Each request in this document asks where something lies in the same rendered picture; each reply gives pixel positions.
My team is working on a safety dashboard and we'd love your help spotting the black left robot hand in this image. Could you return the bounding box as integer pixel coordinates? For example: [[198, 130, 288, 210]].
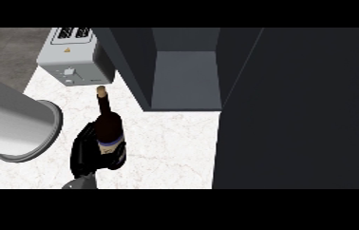
[[70, 121, 127, 180]]

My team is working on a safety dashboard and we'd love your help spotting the dark wine bottle with cork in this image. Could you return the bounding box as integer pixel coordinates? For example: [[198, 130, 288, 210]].
[[95, 85, 126, 157]]

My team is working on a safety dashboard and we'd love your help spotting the dark grey open cabinet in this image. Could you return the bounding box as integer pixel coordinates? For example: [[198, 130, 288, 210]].
[[92, 27, 263, 112]]

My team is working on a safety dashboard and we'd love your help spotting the dark grey cabinet door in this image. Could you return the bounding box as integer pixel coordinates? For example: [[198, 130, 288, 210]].
[[210, 27, 359, 190]]

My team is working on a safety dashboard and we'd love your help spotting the large grey cylinder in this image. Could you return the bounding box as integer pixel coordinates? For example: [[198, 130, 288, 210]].
[[0, 82, 65, 163]]

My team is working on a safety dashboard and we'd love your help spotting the grey toaster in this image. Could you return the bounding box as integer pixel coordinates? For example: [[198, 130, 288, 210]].
[[37, 27, 117, 87]]

